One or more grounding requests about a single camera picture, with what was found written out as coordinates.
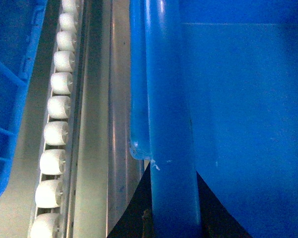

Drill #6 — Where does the white roller track left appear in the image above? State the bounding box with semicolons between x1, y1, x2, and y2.
27;0;85;238

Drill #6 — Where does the blue crate left of shelf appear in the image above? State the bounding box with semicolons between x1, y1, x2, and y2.
0;0;47;196

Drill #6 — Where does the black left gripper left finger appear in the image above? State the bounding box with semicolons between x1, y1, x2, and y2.
108;166;154;238

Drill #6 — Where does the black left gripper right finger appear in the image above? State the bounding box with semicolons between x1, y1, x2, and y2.
197;174;251;238

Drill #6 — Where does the blue plastic crate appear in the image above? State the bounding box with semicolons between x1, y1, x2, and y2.
129;0;298;238

